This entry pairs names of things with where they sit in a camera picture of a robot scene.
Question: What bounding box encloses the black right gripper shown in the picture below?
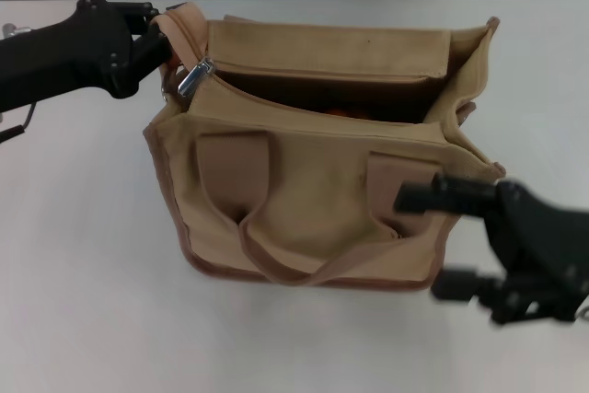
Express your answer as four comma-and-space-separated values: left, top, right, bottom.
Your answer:
394, 172, 589, 325

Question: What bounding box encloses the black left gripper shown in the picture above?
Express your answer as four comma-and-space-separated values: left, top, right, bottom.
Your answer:
0, 0, 175, 114

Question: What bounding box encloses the silver metal zipper pull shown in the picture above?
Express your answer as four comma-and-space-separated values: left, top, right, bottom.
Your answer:
177, 56, 216, 98

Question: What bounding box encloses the khaki canvas food bag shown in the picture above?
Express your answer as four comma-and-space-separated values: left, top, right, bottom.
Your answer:
143, 2, 502, 295

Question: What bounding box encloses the orange item inside bag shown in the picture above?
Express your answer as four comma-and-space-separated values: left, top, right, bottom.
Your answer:
321, 106, 369, 118

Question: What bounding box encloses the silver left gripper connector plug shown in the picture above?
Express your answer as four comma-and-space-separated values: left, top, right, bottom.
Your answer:
0, 22, 31, 38

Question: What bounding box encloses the silver metal bag ring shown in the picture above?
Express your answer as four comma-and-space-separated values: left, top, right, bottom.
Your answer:
159, 71, 181, 102

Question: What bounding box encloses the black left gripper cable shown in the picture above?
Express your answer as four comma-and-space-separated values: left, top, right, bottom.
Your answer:
0, 105, 36, 144

